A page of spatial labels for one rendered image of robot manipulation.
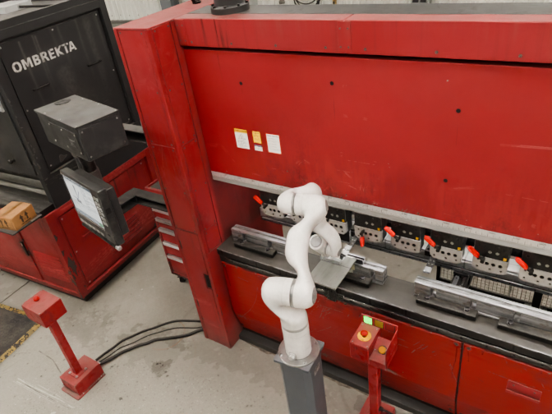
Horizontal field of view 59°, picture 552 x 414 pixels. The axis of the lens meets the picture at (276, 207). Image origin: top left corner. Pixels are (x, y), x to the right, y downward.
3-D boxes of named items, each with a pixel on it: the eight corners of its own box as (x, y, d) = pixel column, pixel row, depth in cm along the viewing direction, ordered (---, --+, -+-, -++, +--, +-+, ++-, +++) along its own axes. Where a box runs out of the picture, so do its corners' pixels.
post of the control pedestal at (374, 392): (369, 416, 287) (366, 355, 258) (373, 408, 291) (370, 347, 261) (378, 419, 284) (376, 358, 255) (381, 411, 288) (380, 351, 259)
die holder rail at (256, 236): (233, 240, 323) (230, 228, 318) (238, 235, 327) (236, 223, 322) (297, 259, 297) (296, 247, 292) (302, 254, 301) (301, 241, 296)
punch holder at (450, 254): (429, 256, 239) (430, 229, 230) (434, 246, 245) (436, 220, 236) (460, 264, 232) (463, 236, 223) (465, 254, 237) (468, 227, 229)
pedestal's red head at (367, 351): (350, 356, 258) (348, 333, 248) (362, 336, 269) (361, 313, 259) (385, 371, 248) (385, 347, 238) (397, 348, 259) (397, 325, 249)
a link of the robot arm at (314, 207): (280, 306, 209) (317, 311, 204) (272, 303, 198) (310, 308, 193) (296, 197, 222) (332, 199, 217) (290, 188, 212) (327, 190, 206)
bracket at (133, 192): (109, 213, 320) (106, 204, 316) (136, 195, 336) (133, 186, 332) (152, 227, 299) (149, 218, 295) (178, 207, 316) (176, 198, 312)
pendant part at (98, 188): (80, 221, 297) (58, 170, 278) (97, 212, 304) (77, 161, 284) (117, 247, 269) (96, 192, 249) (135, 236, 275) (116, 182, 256)
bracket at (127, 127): (84, 147, 293) (80, 136, 289) (114, 131, 309) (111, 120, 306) (129, 157, 273) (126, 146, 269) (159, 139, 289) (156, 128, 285)
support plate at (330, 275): (305, 280, 264) (305, 278, 263) (328, 252, 281) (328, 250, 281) (335, 290, 255) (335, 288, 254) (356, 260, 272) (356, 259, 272)
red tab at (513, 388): (505, 391, 242) (507, 382, 238) (506, 388, 243) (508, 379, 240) (539, 403, 234) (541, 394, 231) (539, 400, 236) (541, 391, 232)
